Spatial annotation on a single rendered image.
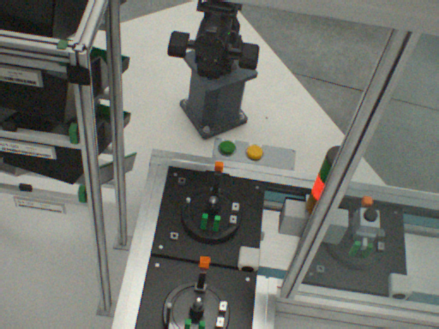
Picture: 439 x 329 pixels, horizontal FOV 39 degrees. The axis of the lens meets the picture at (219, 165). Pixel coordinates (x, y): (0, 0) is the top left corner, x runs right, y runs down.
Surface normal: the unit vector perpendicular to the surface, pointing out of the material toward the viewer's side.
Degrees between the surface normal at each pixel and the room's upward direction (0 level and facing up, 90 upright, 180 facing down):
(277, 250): 0
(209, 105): 90
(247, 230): 0
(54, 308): 0
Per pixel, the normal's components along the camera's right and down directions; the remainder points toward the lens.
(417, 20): -0.12, 0.80
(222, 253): 0.11, -0.58
